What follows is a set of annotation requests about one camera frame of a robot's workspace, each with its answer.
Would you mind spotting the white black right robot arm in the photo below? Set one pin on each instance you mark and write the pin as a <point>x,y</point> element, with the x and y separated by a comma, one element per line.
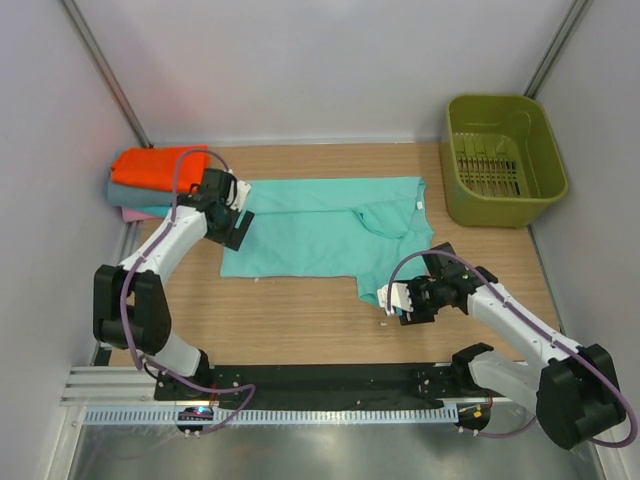
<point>609,424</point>

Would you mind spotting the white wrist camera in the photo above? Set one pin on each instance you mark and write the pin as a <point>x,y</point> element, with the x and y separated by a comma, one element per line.
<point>394,299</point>
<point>238,194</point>

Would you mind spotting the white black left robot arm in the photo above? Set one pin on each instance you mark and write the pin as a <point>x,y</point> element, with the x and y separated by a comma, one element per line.
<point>130,308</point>

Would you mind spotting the teal t shirt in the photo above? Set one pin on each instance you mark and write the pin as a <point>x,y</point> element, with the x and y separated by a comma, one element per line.
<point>362,228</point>

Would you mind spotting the green plastic basket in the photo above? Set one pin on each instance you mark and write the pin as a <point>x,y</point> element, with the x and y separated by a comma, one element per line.
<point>501,165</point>

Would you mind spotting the grey folded t shirt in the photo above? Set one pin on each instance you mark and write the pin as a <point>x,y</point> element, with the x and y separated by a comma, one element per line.
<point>131,197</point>

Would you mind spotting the orange folded t shirt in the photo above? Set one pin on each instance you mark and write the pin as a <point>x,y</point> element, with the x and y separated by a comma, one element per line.
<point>154,168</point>

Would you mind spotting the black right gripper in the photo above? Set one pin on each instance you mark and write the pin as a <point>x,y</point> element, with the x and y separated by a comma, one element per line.
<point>417,307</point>

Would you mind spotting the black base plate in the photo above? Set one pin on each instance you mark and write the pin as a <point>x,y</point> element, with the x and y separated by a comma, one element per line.
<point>349,387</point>

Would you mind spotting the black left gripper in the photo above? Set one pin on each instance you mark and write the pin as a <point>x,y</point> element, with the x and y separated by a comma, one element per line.
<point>235,229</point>

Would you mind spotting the white slotted cable duct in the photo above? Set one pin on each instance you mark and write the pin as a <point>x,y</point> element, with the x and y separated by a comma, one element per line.
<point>200,415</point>

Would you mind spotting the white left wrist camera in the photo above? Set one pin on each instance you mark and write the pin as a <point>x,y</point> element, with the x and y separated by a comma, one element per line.
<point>238,194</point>

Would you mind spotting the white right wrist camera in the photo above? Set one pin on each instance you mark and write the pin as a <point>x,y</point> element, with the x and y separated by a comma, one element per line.
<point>394,299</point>

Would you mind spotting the aluminium frame rail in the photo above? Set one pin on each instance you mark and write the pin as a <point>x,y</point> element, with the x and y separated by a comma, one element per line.
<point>559,382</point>

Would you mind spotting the pink folded t shirt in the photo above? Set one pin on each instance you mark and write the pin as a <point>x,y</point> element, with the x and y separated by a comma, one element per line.
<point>129,216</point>

